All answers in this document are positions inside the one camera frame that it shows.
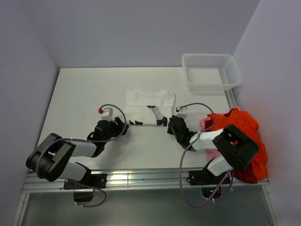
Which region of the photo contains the white t shirt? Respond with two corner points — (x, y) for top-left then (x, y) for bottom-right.
(125, 89), (175, 127)

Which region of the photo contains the white plastic basket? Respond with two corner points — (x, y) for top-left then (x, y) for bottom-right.
(182, 54), (242, 91)

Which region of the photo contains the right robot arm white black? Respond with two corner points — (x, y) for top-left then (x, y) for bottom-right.
(167, 116), (259, 184)

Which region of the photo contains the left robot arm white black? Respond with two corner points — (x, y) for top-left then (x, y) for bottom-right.
(25, 117), (129, 188)

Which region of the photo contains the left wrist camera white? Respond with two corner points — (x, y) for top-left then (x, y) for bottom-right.
(98, 107), (113, 121)

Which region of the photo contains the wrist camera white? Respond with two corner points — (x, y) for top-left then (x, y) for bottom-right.
(176, 107), (189, 120)
(98, 107), (113, 121)

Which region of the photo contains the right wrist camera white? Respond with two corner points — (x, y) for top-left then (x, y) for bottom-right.
(176, 107), (189, 120)

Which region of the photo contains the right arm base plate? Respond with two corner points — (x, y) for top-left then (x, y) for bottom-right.
(186, 169), (226, 186)

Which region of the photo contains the aluminium rail frame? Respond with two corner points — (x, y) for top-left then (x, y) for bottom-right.
(12, 169), (283, 226)

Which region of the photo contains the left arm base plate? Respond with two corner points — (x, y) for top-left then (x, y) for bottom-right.
(63, 173), (107, 190)

